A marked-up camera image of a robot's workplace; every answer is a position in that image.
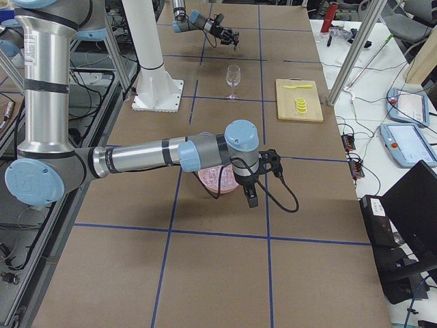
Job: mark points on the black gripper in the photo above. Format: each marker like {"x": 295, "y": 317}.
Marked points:
{"x": 218, "y": 31}
{"x": 246, "y": 182}

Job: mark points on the clear wine glass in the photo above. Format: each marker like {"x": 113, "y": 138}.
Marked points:
{"x": 233, "y": 78}

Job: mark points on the pile of clear ice cubes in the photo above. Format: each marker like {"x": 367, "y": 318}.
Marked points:
{"x": 218, "y": 177}

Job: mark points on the pink bowl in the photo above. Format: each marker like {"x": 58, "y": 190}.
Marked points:
{"x": 213, "y": 186}

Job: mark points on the yellow plastic knife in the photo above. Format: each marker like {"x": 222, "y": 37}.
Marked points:
{"x": 294, "y": 87}

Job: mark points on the bamboo cutting board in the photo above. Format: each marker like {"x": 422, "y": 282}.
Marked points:
{"x": 286, "y": 106}

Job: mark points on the red bottle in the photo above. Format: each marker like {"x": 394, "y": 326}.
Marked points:
{"x": 329, "y": 17}

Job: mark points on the black monitor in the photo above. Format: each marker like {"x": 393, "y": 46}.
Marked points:
{"x": 410, "y": 204}

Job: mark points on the teach pendant near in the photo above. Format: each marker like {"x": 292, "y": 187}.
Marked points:
{"x": 407, "y": 145}

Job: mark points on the teach pendant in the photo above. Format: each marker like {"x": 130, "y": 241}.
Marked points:
{"x": 407, "y": 145}
{"x": 407, "y": 106}

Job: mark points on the teach pendant far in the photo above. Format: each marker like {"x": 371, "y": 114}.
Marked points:
{"x": 407, "y": 106}

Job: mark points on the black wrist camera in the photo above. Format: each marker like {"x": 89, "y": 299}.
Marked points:
{"x": 270, "y": 161}
{"x": 218, "y": 18}

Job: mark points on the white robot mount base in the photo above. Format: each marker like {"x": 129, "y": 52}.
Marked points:
{"x": 156, "y": 90}

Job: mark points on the aluminium frame post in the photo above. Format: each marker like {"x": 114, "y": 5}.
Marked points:
{"x": 366, "y": 27}

